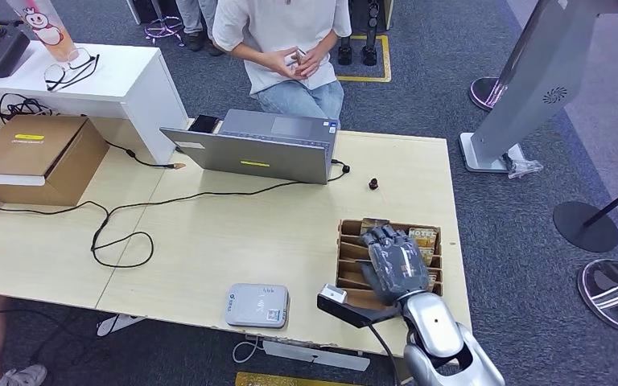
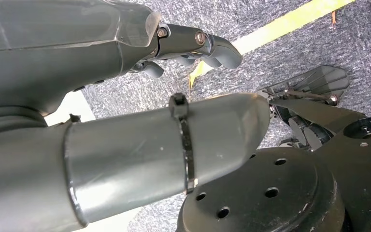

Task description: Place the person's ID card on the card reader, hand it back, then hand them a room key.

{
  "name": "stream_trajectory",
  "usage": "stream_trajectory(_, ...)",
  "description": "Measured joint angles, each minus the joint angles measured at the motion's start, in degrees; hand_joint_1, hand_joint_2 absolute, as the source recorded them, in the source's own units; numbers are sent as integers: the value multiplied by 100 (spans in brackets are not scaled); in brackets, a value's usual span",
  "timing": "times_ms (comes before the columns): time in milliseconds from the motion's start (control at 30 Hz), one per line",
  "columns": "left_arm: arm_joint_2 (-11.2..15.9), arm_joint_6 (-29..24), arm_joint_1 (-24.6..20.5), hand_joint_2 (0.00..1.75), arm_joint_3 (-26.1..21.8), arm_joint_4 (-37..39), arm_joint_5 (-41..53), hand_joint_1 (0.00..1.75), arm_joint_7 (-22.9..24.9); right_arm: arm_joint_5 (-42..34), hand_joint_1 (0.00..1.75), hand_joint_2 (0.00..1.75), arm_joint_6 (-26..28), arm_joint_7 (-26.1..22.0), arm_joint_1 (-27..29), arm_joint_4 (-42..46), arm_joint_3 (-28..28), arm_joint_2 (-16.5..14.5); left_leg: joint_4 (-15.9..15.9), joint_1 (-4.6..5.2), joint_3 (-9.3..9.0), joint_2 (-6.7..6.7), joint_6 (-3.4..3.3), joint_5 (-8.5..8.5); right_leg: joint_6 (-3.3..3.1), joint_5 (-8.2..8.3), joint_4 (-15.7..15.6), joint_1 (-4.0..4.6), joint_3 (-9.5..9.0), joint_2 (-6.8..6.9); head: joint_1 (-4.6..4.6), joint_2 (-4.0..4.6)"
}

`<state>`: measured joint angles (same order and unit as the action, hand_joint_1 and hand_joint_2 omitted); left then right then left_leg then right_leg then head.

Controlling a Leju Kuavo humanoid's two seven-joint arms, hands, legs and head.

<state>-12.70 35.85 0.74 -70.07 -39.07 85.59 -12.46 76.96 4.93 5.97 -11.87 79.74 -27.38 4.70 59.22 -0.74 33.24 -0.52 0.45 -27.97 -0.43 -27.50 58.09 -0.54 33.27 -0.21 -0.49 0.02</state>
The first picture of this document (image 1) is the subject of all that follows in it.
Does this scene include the black smartphone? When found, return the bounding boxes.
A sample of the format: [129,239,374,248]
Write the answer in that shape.
[187,113,221,134]

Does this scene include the chrome stanchion base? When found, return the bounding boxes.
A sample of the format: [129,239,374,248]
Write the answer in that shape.
[577,258,618,335]

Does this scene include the person's right hand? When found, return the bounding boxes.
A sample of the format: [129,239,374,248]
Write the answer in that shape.
[264,47,302,81]

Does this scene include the black robot leg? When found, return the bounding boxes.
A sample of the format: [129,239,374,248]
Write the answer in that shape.
[361,0,382,67]
[337,31,354,67]

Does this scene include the grey card reader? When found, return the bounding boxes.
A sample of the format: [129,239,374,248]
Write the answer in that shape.
[225,283,290,329]

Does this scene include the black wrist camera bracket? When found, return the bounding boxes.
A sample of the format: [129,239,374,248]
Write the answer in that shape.
[316,293,411,329]

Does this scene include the black framed eyeglasses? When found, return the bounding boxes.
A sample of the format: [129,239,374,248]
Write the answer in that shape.
[43,47,101,92]

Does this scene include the cartoon printed drink cup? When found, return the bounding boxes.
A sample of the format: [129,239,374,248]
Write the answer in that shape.
[6,0,79,63]

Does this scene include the white cable loop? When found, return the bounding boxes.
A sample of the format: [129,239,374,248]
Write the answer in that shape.
[232,337,263,365]

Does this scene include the cardboard card organizer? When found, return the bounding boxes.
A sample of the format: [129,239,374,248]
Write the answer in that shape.
[336,218,443,312]

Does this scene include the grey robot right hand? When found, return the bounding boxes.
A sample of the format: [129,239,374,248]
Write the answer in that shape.
[359,224,431,307]

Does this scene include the brown cardboard box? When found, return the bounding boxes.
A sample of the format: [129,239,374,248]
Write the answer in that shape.
[0,113,111,207]

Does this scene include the silver kiosk stand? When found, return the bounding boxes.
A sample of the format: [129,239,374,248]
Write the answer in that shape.
[459,0,618,175]

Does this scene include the chrome stanchion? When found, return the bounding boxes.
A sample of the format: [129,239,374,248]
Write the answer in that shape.
[468,0,551,113]

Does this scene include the white desk shelf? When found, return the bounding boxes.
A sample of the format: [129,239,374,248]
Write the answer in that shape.
[0,39,191,165]

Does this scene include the silver laptop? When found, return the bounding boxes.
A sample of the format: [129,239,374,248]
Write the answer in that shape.
[160,108,340,186]

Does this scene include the person's left hand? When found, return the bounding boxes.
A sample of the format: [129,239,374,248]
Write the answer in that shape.
[298,48,328,80]

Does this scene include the black stanchion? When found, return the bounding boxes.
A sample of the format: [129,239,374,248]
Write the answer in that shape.
[552,173,618,254]

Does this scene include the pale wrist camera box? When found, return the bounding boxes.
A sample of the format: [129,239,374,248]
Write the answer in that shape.
[320,283,349,305]

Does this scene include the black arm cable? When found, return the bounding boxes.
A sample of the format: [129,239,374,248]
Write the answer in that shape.
[366,323,402,386]

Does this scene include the yellow floor tape marking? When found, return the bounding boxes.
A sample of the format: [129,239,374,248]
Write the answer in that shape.
[334,34,393,84]

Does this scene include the long black power cable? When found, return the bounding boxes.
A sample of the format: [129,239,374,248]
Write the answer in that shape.
[0,158,352,270]

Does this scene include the black floor cable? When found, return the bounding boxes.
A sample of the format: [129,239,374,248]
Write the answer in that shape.
[0,303,113,368]

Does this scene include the clear plastic wrapper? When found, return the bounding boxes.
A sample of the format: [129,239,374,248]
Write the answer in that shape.
[505,155,545,180]

